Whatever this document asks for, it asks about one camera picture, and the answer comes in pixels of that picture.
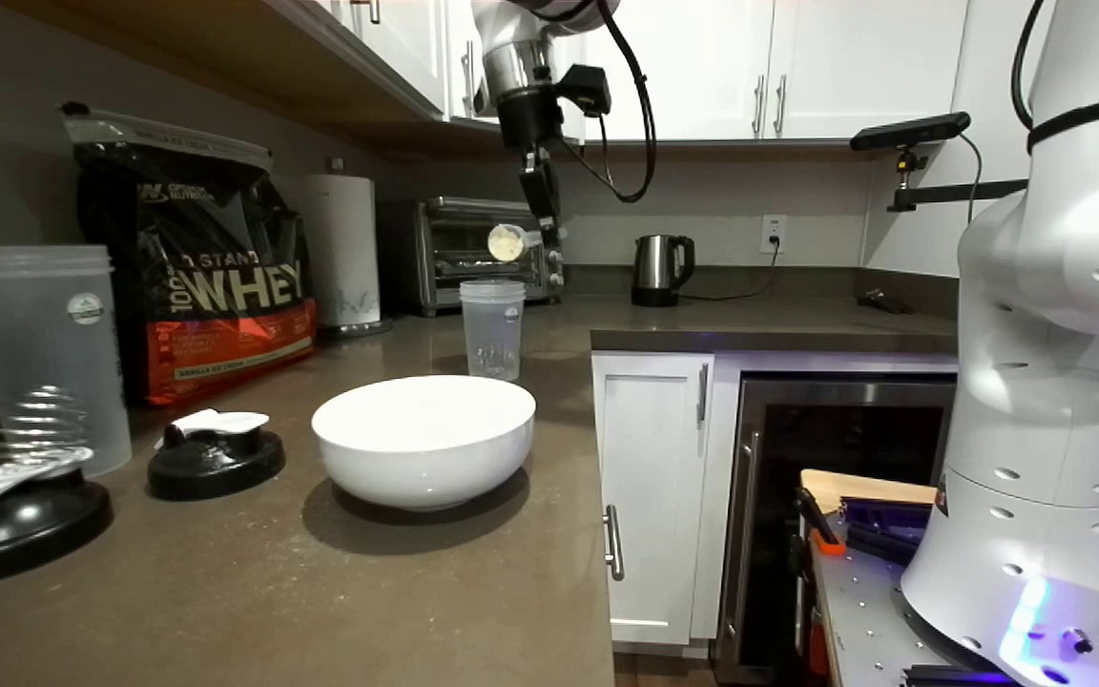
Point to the white wall outlet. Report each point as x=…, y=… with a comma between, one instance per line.
x=772, y=230

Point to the orange black clamp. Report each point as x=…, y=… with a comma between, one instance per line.
x=823, y=523

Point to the clear plastic scoop spoon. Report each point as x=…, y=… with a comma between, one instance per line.
x=509, y=241

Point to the black camera on stand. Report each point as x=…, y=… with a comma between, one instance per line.
x=915, y=132

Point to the small black counter object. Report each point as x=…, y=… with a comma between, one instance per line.
x=884, y=298

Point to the white ceramic bowl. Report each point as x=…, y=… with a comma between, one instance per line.
x=428, y=472

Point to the steel electric kettle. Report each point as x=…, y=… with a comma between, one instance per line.
x=660, y=267

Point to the dark under-counter appliance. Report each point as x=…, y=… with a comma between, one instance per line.
x=819, y=431

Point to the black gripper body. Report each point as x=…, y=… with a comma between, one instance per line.
x=534, y=139

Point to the white lower kitchen cabinets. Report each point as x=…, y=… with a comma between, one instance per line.
x=651, y=498

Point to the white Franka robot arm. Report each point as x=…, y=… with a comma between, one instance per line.
x=1048, y=384

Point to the white paper towel roll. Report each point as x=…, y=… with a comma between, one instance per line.
x=342, y=255

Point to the robot mounting table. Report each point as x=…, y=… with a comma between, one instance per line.
x=868, y=624

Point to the small black shaker lid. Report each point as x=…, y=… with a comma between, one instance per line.
x=216, y=459

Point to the large black shaker lid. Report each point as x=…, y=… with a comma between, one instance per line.
x=17, y=521

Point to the silver toaster oven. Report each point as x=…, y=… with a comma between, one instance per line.
x=449, y=255

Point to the white upper kitchen cabinets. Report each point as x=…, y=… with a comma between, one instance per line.
x=856, y=61

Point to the tall clear shaker cup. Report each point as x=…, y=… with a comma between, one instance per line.
x=49, y=355

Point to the small clear shaker cup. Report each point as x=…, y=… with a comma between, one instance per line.
x=492, y=331

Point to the black red whey bag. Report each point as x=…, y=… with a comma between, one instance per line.
x=206, y=279

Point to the white kitchen cabinets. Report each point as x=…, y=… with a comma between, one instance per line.
x=856, y=61
x=651, y=498

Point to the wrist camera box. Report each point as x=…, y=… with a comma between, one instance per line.
x=584, y=89

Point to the light wooden board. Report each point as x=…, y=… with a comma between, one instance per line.
x=868, y=486

